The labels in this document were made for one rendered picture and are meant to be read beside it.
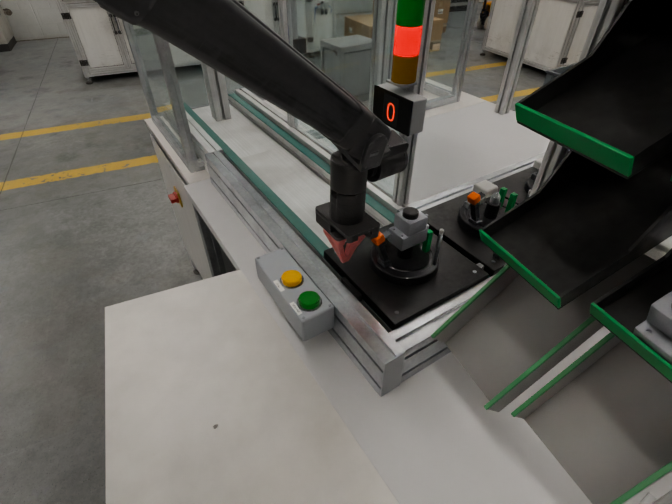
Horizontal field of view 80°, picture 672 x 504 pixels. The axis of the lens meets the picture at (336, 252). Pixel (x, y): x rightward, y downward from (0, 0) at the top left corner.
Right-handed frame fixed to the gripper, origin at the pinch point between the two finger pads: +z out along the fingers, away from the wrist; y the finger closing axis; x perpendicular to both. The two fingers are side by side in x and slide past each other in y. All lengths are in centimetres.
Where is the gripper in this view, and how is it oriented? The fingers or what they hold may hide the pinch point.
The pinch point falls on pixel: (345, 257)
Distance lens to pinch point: 71.8
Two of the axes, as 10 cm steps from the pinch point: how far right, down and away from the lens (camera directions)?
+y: -5.5, -5.4, 6.4
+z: -0.2, 7.7, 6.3
